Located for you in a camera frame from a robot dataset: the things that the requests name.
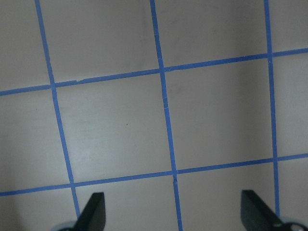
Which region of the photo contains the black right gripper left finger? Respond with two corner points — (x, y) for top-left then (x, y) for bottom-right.
(73, 192), (106, 231)

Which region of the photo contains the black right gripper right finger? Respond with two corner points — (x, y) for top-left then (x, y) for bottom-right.
(241, 190), (283, 231)

